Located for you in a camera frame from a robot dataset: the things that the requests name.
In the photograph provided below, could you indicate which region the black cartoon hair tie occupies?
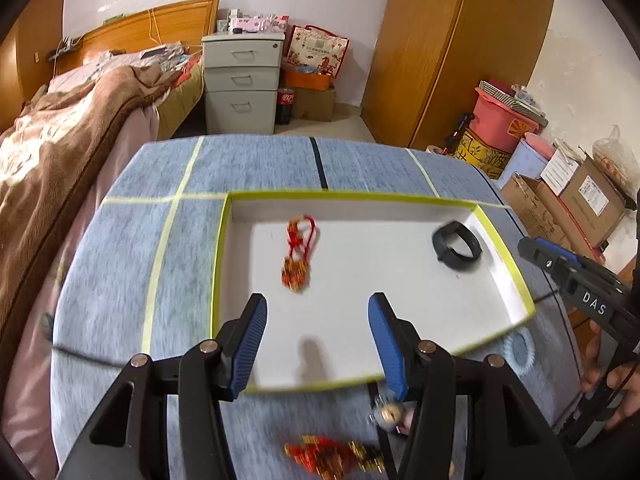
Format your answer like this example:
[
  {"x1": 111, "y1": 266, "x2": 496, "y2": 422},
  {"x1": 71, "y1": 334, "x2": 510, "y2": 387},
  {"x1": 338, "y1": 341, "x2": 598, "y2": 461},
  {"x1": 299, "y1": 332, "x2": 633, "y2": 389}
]
[{"x1": 368, "y1": 392, "x2": 417, "y2": 436}]

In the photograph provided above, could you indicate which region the black fitness band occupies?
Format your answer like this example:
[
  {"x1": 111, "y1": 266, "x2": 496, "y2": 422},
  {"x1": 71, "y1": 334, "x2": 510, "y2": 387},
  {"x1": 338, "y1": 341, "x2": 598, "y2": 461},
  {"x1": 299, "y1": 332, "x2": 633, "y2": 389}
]
[{"x1": 432, "y1": 220, "x2": 483, "y2": 271}]

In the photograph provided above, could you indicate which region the red knot charm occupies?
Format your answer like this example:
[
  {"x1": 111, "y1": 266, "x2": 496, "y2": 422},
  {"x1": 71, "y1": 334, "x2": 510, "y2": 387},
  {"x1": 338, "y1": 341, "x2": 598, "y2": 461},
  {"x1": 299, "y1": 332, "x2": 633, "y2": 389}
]
[{"x1": 281, "y1": 214, "x2": 318, "y2": 292}]

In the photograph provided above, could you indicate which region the red gold tassel charm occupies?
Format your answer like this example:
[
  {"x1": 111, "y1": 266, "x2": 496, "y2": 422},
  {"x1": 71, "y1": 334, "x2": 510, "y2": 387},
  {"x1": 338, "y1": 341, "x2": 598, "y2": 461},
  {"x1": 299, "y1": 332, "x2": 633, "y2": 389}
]
[{"x1": 283, "y1": 436, "x2": 385, "y2": 479}]

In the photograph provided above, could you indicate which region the person's right hand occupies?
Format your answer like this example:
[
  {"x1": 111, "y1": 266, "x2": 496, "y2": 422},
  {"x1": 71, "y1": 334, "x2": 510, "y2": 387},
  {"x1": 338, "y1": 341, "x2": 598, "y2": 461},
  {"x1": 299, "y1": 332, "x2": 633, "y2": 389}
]
[{"x1": 580, "y1": 321, "x2": 640, "y2": 430}]

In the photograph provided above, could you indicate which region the open cardboard box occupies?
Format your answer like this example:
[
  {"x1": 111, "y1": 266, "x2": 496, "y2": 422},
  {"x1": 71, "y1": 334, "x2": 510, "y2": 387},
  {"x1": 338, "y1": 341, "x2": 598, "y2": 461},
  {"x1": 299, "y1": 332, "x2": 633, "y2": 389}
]
[{"x1": 501, "y1": 158, "x2": 626, "y2": 264}]

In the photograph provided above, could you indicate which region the blue patterned tablecloth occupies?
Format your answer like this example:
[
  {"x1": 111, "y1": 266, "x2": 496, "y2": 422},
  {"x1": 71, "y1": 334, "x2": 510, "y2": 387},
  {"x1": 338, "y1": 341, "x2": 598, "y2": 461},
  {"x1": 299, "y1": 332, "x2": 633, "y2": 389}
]
[{"x1": 51, "y1": 134, "x2": 580, "y2": 479}]

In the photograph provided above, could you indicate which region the yellow patterned box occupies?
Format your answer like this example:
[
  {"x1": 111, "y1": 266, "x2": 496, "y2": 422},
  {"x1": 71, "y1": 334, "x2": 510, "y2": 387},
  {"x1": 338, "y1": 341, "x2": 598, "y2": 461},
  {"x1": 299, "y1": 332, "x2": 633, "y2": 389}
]
[{"x1": 454, "y1": 128, "x2": 512, "y2": 180}]

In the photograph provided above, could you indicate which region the green cardboard tray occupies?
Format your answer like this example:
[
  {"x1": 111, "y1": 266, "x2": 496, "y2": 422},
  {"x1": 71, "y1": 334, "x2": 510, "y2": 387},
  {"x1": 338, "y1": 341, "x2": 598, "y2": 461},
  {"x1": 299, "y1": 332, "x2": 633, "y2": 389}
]
[{"x1": 212, "y1": 191, "x2": 536, "y2": 393}]

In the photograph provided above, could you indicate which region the pink plastic bin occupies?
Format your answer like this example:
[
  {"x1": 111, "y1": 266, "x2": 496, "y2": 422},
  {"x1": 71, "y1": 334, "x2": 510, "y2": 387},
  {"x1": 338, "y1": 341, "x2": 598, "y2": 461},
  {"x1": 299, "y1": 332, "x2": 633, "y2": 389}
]
[{"x1": 470, "y1": 87, "x2": 539, "y2": 153}]

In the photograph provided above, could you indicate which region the large wooden wardrobe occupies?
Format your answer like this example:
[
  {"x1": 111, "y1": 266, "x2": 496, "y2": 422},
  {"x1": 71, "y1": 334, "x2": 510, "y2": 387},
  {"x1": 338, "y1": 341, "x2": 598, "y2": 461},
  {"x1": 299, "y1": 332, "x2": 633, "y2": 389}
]
[{"x1": 362, "y1": 0, "x2": 554, "y2": 150}]

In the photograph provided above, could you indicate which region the cola bottle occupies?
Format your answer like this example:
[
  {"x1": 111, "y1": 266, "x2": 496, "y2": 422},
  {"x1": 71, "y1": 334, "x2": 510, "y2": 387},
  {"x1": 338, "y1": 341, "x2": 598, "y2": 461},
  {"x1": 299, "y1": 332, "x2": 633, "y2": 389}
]
[{"x1": 276, "y1": 88, "x2": 295, "y2": 126}]

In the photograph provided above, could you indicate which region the brown blanket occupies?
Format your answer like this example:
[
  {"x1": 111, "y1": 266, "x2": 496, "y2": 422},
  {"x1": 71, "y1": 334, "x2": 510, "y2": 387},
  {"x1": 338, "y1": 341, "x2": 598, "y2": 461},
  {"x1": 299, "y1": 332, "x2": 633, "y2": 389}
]
[{"x1": 0, "y1": 62, "x2": 184, "y2": 336}]

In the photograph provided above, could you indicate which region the brown cardboard box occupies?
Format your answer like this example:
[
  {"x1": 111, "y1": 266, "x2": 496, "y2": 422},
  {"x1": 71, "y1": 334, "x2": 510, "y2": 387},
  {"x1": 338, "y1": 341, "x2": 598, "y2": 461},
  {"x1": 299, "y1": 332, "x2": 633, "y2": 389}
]
[{"x1": 292, "y1": 87, "x2": 336, "y2": 122}]

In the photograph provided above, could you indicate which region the orange box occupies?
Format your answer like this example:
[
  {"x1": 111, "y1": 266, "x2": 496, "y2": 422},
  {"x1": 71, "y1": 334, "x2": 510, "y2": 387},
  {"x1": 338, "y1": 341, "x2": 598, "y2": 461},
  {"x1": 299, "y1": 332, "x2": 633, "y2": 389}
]
[{"x1": 283, "y1": 70, "x2": 332, "y2": 91}]

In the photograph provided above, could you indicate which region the grey drawer cabinet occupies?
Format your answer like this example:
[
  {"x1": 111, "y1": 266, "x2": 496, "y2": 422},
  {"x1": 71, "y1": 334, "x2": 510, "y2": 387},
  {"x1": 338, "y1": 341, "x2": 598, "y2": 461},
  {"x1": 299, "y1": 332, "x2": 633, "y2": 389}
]
[{"x1": 202, "y1": 32, "x2": 285, "y2": 134}]

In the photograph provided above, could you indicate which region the red patterned gift bag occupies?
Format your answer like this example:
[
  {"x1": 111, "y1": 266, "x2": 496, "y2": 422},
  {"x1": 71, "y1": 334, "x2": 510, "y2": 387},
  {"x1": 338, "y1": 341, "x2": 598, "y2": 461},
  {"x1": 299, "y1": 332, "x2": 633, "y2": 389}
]
[{"x1": 284, "y1": 25, "x2": 350, "y2": 78}]

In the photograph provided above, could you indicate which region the wooden bed headboard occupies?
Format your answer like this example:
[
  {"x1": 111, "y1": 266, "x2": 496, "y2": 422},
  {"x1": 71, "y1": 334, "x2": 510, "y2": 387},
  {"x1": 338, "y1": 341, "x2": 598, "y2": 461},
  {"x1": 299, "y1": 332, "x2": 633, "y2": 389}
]
[{"x1": 53, "y1": 0, "x2": 219, "y2": 74}]

